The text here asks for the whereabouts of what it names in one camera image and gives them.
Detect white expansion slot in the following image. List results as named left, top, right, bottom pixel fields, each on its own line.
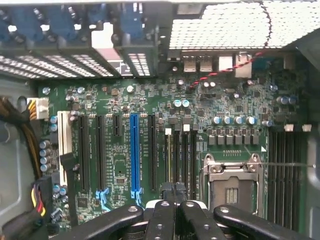
left=57, top=110, right=74, bottom=188

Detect perforated metal fan grille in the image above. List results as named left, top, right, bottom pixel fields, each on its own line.
left=168, top=0, right=320, bottom=50

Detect blue expansion slot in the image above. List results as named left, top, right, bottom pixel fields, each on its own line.
left=129, top=114, right=144, bottom=210

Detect green motherboard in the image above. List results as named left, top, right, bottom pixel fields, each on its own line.
left=36, top=79, right=310, bottom=237

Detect long black expansion slot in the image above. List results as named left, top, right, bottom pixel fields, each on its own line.
left=78, top=115, right=91, bottom=194
left=147, top=114, right=158, bottom=192
left=95, top=114, right=107, bottom=191

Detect thin metal locking lever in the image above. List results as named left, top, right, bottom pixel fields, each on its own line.
left=246, top=161, right=316, bottom=168

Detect black connector coloured wires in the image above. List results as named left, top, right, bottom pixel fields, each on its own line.
left=30, top=175, right=54, bottom=222

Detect flat black cable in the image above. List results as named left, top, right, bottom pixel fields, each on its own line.
left=59, top=153, right=80, bottom=227

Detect red black twisted wire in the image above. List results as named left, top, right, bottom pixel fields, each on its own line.
left=189, top=0, right=273, bottom=90

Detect silver rear port block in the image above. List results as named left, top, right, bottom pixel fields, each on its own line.
left=181, top=51, right=253, bottom=79

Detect white power connector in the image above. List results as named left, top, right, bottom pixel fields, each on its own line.
left=26, top=96, right=50, bottom=121

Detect yellow black cable bundle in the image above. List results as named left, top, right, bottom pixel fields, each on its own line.
left=0, top=95, right=44, bottom=179

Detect short black expansion slot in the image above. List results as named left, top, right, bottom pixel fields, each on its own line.
left=112, top=114, right=123, bottom=137

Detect grey metal PC case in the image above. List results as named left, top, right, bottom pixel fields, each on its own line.
left=0, top=0, right=320, bottom=240

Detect perforated expansion slot cover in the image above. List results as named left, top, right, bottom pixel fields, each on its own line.
left=116, top=46, right=160, bottom=78
left=59, top=48, right=121, bottom=79

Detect metal CPU socket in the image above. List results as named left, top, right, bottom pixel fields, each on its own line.
left=201, top=152, right=265, bottom=219

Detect black RAM slot white latch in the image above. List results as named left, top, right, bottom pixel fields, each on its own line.
left=165, top=128, right=174, bottom=186
left=182, top=124, right=190, bottom=200

